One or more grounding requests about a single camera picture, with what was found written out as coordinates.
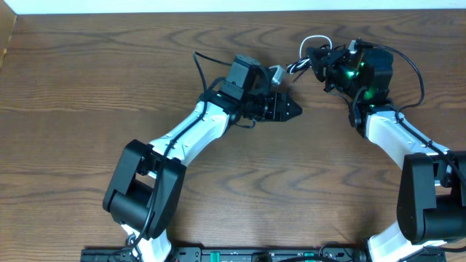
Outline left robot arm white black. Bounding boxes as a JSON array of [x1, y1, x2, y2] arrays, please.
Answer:
[[103, 55, 302, 261]]

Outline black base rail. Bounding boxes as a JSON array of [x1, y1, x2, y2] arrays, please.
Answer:
[[80, 244, 373, 262]]

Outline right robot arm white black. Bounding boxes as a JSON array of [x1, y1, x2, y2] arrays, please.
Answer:
[[307, 42, 465, 261]]

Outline white usb cable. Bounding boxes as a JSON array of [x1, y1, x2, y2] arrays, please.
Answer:
[[285, 34, 333, 75]]

